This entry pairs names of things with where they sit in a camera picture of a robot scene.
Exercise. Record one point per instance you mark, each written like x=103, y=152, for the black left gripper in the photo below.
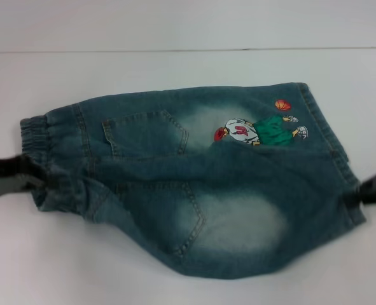
x=6, y=166

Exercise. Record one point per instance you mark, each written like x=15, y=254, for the blue denim shorts with embroidery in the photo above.
x=175, y=165

